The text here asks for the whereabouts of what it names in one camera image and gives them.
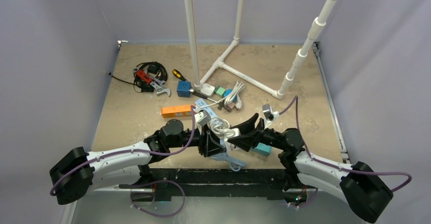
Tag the light blue plug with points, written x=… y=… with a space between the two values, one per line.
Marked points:
x=227 y=92

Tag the green plug adapter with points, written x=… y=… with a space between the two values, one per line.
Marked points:
x=219 y=91

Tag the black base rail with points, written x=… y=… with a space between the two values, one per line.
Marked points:
x=272 y=184

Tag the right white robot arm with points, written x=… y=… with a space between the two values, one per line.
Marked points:
x=357 y=185

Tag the blue cube socket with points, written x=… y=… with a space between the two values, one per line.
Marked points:
x=184 y=89

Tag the yellow black screwdriver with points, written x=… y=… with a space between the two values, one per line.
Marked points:
x=178 y=75

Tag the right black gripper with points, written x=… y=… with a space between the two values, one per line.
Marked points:
x=262 y=130

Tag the pink plug adapter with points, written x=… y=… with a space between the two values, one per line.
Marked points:
x=230 y=107

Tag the small claw hammer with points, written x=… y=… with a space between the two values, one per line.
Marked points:
x=219 y=103

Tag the white plug adapter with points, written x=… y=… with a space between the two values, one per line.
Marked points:
x=207 y=89

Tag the light blue power strip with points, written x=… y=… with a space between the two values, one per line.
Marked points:
x=201 y=103

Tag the teal rectangular box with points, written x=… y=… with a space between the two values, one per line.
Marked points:
x=262 y=149

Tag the orange power strip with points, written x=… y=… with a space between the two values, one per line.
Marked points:
x=176 y=111

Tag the white cube socket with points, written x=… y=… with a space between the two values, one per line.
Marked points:
x=228 y=135

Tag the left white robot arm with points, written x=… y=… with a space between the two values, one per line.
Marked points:
x=80 y=171

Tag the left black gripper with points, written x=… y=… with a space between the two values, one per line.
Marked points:
x=207 y=145

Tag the silver adjustable wrench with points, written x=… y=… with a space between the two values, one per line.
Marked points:
x=157 y=85

